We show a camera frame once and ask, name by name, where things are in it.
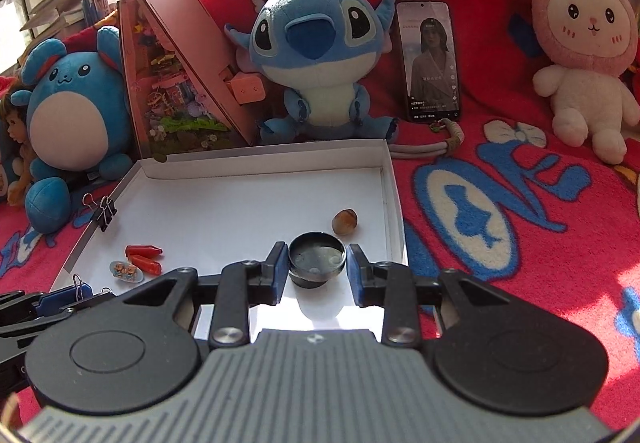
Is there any black round disc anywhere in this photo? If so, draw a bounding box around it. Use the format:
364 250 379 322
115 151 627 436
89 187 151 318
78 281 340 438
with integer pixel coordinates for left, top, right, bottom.
290 234 346 289

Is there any clear plastic dome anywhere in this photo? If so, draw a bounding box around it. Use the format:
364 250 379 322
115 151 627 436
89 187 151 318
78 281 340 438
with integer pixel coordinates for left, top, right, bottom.
288 232 347 290

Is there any beige phone lanyard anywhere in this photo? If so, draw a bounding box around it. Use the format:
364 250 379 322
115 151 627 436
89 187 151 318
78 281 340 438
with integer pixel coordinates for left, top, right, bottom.
390 118 461 159

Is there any small pink box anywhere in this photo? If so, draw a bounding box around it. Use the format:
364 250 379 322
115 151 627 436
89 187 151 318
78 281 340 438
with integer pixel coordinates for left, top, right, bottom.
227 73 265 105

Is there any triangular pink diorama house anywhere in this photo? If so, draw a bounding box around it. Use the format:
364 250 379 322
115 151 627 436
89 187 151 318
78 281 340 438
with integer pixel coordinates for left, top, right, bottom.
117 0 264 161

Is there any stack of papers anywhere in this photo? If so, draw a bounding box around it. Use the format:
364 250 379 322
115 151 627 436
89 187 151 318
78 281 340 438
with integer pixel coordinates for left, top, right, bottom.
20 0 111 31

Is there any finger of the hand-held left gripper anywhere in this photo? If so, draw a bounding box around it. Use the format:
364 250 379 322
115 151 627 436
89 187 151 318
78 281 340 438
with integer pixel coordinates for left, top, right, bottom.
0 283 94 316
0 310 76 339

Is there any blue alien plush toy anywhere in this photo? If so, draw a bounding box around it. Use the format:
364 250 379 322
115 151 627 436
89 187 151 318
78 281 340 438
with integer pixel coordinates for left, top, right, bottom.
224 0 403 144

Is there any black smartphone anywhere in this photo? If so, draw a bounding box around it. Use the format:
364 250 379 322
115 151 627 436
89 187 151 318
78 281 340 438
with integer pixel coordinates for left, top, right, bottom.
395 0 462 124

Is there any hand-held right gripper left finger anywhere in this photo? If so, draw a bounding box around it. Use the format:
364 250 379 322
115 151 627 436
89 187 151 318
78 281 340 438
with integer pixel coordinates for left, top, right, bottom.
122 242 290 349

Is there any small black binder clip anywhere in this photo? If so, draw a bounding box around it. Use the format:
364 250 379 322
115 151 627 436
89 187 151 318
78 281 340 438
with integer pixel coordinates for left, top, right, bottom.
82 193 118 233

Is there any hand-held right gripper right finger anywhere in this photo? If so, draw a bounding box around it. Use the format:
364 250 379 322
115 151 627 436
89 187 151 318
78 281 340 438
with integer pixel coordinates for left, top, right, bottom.
348 245 506 349

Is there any brown haired doll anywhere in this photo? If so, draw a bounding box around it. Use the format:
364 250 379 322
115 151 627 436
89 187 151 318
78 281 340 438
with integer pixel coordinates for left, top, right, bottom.
0 93 36 206

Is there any brown walnut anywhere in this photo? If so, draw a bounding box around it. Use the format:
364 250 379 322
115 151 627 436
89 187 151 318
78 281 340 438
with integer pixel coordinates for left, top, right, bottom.
331 208 359 235

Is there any white cardboard box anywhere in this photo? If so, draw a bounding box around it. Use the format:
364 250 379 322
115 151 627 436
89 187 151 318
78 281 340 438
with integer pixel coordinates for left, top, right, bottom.
50 139 408 339

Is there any pink rabbit plush toy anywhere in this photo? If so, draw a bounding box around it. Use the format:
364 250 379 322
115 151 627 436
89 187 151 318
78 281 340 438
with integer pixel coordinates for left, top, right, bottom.
520 0 640 165

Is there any round blue plush toy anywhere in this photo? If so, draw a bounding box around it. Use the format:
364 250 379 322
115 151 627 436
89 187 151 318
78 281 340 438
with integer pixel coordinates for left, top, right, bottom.
11 26 136 233

